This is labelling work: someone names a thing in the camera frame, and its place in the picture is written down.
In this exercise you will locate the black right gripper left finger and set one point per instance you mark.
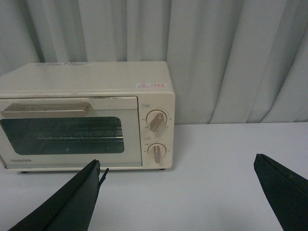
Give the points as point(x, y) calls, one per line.
point(71, 207)

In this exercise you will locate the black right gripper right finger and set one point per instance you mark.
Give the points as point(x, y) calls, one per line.
point(286, 192)

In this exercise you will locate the cream oven door with handle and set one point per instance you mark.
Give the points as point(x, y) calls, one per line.
point(50, 154)

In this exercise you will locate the cream Toshiba toaster oven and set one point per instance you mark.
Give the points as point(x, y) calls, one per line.
point(150, 82)

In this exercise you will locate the beige lower timer knob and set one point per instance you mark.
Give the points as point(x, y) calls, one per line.
point(157, 151)

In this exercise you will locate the beige upper temperature knob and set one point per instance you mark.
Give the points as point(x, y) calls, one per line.
point(155, 119)

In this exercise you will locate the white pleated curtain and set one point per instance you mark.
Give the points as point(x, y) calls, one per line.
point(231, 61)

